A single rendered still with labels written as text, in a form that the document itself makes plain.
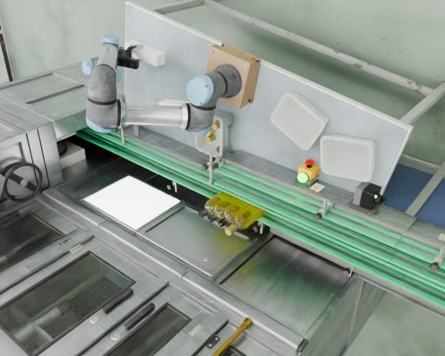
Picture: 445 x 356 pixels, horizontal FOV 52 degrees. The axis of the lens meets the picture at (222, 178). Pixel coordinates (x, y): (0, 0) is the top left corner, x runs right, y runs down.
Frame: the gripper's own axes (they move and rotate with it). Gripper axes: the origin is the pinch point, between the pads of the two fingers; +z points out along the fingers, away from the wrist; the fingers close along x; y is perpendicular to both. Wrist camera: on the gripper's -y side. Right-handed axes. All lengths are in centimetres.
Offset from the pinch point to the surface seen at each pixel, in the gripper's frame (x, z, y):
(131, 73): 17.3, 4.2, 13.7
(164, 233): 59, -45, -61
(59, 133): 41, -42, 20
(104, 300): 63, -87, -70
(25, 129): 33, -60, 22
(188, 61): -3.5, 4.2, -28.6
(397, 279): 39, -15, -160
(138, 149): 48, -15, -13
